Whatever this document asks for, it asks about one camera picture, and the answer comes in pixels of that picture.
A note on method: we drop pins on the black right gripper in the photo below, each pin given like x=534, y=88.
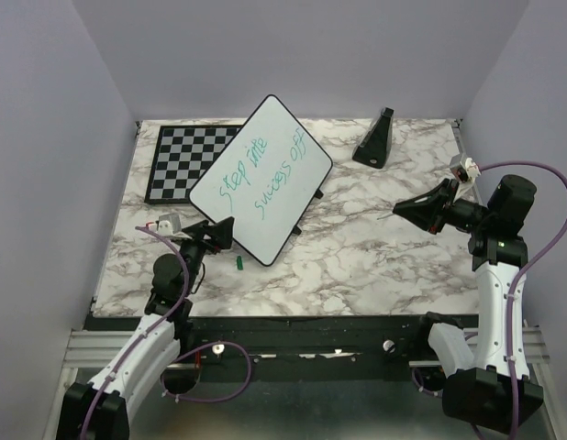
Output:
x=428, y=210

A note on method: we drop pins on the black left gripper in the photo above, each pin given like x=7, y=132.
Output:
x=222, y=232

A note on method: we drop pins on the green white marker pen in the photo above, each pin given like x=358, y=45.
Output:
x=385, y=216

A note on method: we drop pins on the white whiteboard black frame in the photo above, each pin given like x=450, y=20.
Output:
x=265, y=178

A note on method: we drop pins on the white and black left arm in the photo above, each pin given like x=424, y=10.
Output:
x=104, y=407

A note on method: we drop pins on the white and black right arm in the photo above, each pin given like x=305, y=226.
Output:
x=487, y=385

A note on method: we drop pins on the black triangular stand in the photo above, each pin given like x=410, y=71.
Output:
x=374, y=148

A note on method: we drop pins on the black white checkerboard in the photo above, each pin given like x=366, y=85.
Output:
x=182, y=155

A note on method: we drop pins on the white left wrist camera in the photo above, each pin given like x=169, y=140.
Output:
x=167, y=225

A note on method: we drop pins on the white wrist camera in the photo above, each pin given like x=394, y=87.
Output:
x=465, y=171
x=167, y=225

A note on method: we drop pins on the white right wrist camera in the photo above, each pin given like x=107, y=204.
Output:
x=465, y=171

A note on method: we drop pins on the wire whiteboard easel stand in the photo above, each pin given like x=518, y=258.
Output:
x=317, y=196

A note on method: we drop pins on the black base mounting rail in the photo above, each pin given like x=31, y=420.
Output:
x=303, y=349

